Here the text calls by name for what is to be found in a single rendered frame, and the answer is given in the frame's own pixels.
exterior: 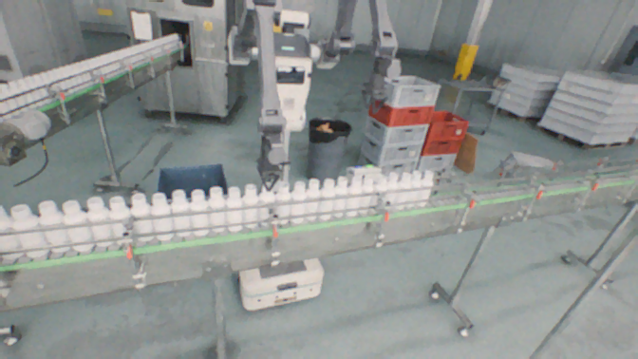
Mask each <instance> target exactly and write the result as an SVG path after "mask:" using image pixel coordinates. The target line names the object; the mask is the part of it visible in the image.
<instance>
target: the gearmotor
mask: <svg viewBox="0 0 638 359"><path fill-rule="evenodd" d="M50 127H51V121H50V119H49V117H48V116H47V115H45V114H43V113H41V112H39V111H36V110H30V111H28V112H26V113H23V114H21V115H17V116H15V117H12V118H9V119H6V120H5V121H3V122H0V165H7V166H12V165H14V164H15V163H16V162H18V161H21V160H22V159H24V158H26V157H27V156H26V152H25V150H24V146H23V145H22V144H24V143H25V142H28V141H30V140H33V141H37V140H39V141H41V143H42V144H43V147H44V149H45V152H46V156H47V162H46V164H45V166H44V167H43V168H41V169H40V170H39V171H38V172H37V173H36V174H34V175H33V176H31V177H29V178H28V179H27V180H25V181H23V182H21V183H19V184H16V185H14V187H16V186H18V185H21V184H23V183H25V182H27V181H29V179H31V178H33V177H34V176H36V175H37V174H39V173H40V172H41V171H43V170H44V169H45V168H46V167H47V163H48V155H47V148H46V146H45V143H44V140H45V139H44V137H42V136H45V135H46V134H48V133H47V131H48V130H49V129H50Z"/></svg>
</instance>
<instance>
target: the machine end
mask: <svg viewBox="0 0 638 359"><path fill-rule="evenodd" d="M123 2H124V7H125V13H126V20H127V25H128V30H129V35H127V37H128V39H129V40H130V42H131V47H134V46H137V45H140V44H143V43H148V42H150V41H152V40H143V39H135V33H134V28H133V22H132V14H131V10H141V11H148V12H150V17H151V25H152V32H153V40H154V41H155V40H157V39H161V38H163V37H167V36H171V35H175V34H177V35H178V37H179V36H180V35H184V34H187V32H188V34H189V33H190V34H189V35H191V36H190V37H189V38H188V39H190V38H191V39H190V40H191V48H192V58H191V59H189V60H188V61H186V62H184V63H182V64H180V65H179V66H175V67H174V70H173V71H170V80H171V87H172V96H173V104H174V112H180V113H190V114H198V113H199V115H204V114H210V115H219V116H221V120H220V121H218V122H219V123H226V121H224V120H223V116H226V115H227V114H228V112H229V111H230V109H235V106H234V105H235V103H236V101H237V99H238V98H242V96H240V95H241V93H242V92H243V90H244V84H245V81H244V65H232V64H231V63H230V53H229V42H228V41H229V36H230V32H231V30H232V27H233V26H238V23H239V22H240V20H241V17H242V13H243V9H244V0H123ZM189 35H188V36H189ZM190 40H189V41H190ZM139 93H140V96H139V100H141V106H142V109H148V110H149V113H148V114H146V116H147V117H154V116H156V115H155V114H154V113H152V112H151V110H160V111H170V104H169V96H168V88H167V81H166V73H164V74H162V75H160V76H159V77H158V78H156V79H154V80H152V81H151V82H149V83H147V84H145V85H142V86H141V87H139Z"/></svg>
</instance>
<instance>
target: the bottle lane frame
mask: <svg viewBox="0 0 638 359"><path fill-rule="evenodd" d="M635 181H636V179H631V180H630V181H622V182H616V183H610V184H603V185H604V187H602V186H600V185H599V186H597V188H596V189H595V190H594V191H592V190H591V192H590V193H589V195H588V196H587V198H586V199H585V204H584V205H582V207H581V210H584V209H590V208H595V207H600V206H606V205H612V204H617V203H619V202H620V201H619V200H620V199H619V198H623V197H624V193H627V191H628V190H629V188H630V187H631V185H632V184H633V183H635ZM623 186H625V188H624V189H623V190H622V191H623V192H624V193H620V195H619V196H618V198H617V196H616V195H617V194H618V192H621V191H620V190H621V188H622V187H623ZM589 188H590V187H589V186H588V187H579V188H573V189H572V188H571V189H566V190H557V191H552V192H550V191H549V192H548V193H549V194H548V195H546V194H544V193H543V194H542V196H541V197H540V199H538V198H536V200H535V203H533V204H532V206H531V208H530V211H531V213H530V214H528V215H527V217H526V218H527V220H529V219H535V218H540V217H545V216H551V215H556V214H562V213H568V212H572V211H573V206H572V205H571V201H572V200H573V199H574V202H573V203H572V204H573V205H574V206H577V205H578V201H579V200H577V199H576V198H575V197H574V196H576V194H577V193H580V194H579V195H578V197H577V198H578V199H580V200H581V199H582V198H583V197H584V195H585V194H586V192H587V191H588V189H589ZM534 195H535V194H529V195H523V196H521V195H519V196H514V197H508V198H506V197H504V198H494V199H488V200H482V201H480V202H479V204H477V203H474V205H473V207H472V209H470V208H469V209H468V213H467V215H466V217H465V219H464V221H465V225H463V226H462V232H464V231H469V230H475V229H479V228H486V227H492V226H497V225H498V223H499V221H500V219H501V218H502V217H503V216H504V214H509V213H515V217H514V219H513V221H512V223H513V222H519V218H520V217H521V216H520V215H519V214H518V211H517V210H518V208H519V207H521V205H520V204H521V202H522V201H523V200H525V203H524V204H523V207H524V208H527V206H528V204H529V202H530V200H531V199H532V197H533V196H534ZM466 204H467V202H464V203H459V204H453V205H447V204H446V205H445V206H439V207H434V206H433V207H431V208H430V209H427V207H426V209H423V210H422V209H420V210H417V211H415V210H413V211H410V212H407V211H406V212H402V213H401V212H399V211H398V212H399V213H395V214H393V213H392V214H393V217H391V216H389V218H388V221H386V222H385V225H384V228H383V231H382V234H383V236H384V239H383V240H382V246H387V245H392V244H398V243H405V242H409V241H415V240H420V238H426V237H431V236H442V235H448V234H453V233H455V229H456V228H457V227H456V226H455V225H454V223H453V222H454V219H455V218H456V217H457V212H458V210H461V212H460V215H459V218H461V217H462V214H463V212H464V209H465V206H466ZM376 215H377V214H376ZM382 217H383V215H380V216H378V215H377V216H374V217H370V216H368V217H361V216H360V217H359V218H352V219H345V220H336V219H335V221H331V222H328V221H327V222H324V223H320V222H319V221H317V223H315V224H310V223H309V225H301V224H300V223H299V224H300V225H299V226H294V227H291V226H290V227H287V228H282V227H281V226H280V229H279V230H280V232H279V234H278V236H277V237H278V239H277V244H276V246H277V252H279V255H278V258H277V260H278V261H279V263H278V264H281V265H282V263H287V262H293V261H299V260H304V259H310V258H315V257H321V256H327V255H337V254H342V253H348V252H354V251H360V250H364V249H370V248H374V243H375V242H376V239H375V236H374V232H375V230H377V228H376V225H377V222H381V221H382ZM343 218H344V217H343ZM132 249H133V253H135V258H136V262H137V266H138V270H139V272H140V271H141V262H140V257H141V256H145V259H146V263H144V266H147V268H148V273H146V276H145V282H146V284H147V285H146V286H145V287H151V286H156V285H161V284H166V283H172V282H178V281H183V280H189V279H195V278H200V277H204V276H203V266H204V265H205V264H206V263H208V262H214V261H219V260H225V259H226V260H228V261H230V262H231V274H232V273H233V272H235V273H238V271H240V272H243V270H244V271H249V270H254V269H259V267H260V268H266V267H271V259H272V254H271V252H272V228H271V229H270V230H265V231H262V230H261V228H260V231H258V232H252V231H251V230H250V232H249V233H244V234H242V233H241V231H239V234H237V235H230V233H228V235H227V236H219V234H217V236H216V237H208V236H207V237H206V238H202V239H197V237H196V239H195V240H187V241H185V239H183V240H182V241H180V242H173V240H171V243H166V244H161V243H160V242H159V245H152V246H149V245H148V243H147V244H146V246H145V247H138V248H137V247H135V245H134V247H133V248H132ZM17 262H18V260H17ZM17 262H16V263H15V264H14V265H10V266H2V267H1V266H0V288H6V287H12V289H11V291H9V293H8V295H7V297H6V298H4V299H5V301H4V302H3V303H4V307H1V308H0V313H2V312H14V311H19V310H24V309H30V308H35V307H41V306H47V305H52V304H58V302H63V301H68V300H74V299H80V298H86V297H91V296H96V295H102V294H107V293H117V292H122V291H129V290H135V289H137V288H136V282H135V280H134V275H133V271H132V267H130V263H129V260H128V258H127V255H126V254H124V253H123V249H122V246H121V248H120V249H119V250H116V251H108V248H107V250H106V251H105V252H102V253H95V250H94V251H93V252H92V254H88V255H81V252H79V253H77V255H74V256H67V257H65V255H63V256H62V257H60V258H52V259H50V256H49V257H48V258H47V259H46V260H38V261H33V259H32V260H31V262H30V263H24V264H18V263H17Z"/></svg>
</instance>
